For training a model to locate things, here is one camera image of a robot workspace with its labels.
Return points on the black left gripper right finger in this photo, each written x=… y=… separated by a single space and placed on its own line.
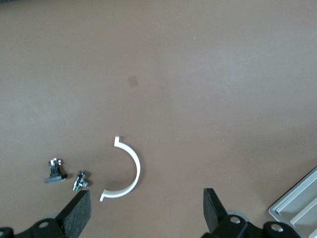
x=213 y=213

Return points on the grey plastic drawer tray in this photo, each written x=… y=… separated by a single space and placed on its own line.
x=280 y=210

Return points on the small metal screw fastener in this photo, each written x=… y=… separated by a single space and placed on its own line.
x=80 y=182

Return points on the black bracket with metal screw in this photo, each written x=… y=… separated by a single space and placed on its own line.
x=55 y=177

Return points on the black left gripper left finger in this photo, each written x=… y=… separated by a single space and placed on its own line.
x=76 y=215

